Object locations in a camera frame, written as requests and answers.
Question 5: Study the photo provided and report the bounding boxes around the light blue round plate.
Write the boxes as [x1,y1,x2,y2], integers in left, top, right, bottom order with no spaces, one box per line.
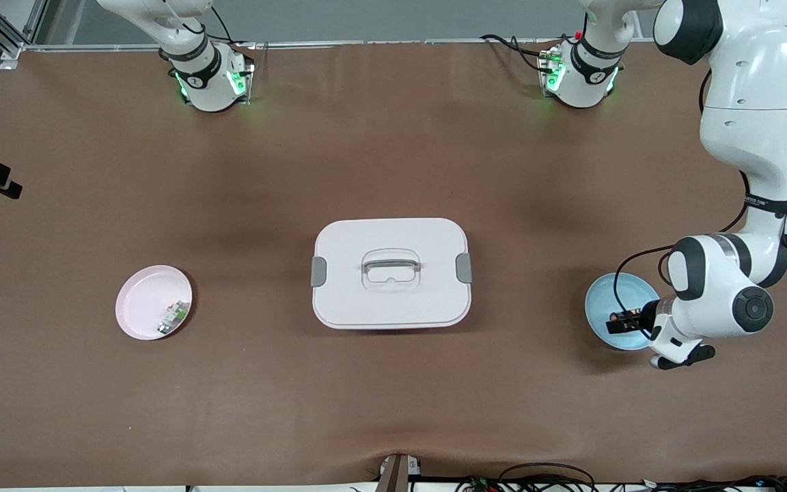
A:
[584,272,662,351]

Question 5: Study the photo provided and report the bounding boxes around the pink round plate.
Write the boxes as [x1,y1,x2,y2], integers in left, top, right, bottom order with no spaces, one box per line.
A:
[115,264,194,341]

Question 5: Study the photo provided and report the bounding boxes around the white lidded storage box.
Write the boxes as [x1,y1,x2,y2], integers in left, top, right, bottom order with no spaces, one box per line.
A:
[310,217,473,331]

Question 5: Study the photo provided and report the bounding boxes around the brown table mat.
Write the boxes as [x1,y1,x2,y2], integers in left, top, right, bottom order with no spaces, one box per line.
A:
[0,38,787,489]

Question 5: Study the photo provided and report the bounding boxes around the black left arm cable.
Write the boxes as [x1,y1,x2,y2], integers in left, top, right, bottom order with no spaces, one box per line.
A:
[613,65,787,340]

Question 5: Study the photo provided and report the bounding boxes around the black cable bundle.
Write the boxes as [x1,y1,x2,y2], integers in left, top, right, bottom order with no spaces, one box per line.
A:
[455,463,787,492]

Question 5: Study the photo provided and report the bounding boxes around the green push-button switch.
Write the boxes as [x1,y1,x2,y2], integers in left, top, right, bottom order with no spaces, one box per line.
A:
[156,299,191,336]

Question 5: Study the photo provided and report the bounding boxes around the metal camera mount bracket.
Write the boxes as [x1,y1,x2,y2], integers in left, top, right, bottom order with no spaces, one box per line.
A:
[376,452,423,492]

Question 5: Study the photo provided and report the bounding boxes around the black right base cable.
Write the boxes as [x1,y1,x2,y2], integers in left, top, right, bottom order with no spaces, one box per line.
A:
[210,5,258,50]

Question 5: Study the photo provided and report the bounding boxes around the black left base cables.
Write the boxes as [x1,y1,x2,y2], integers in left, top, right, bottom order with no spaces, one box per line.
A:
[480,33,551,74]

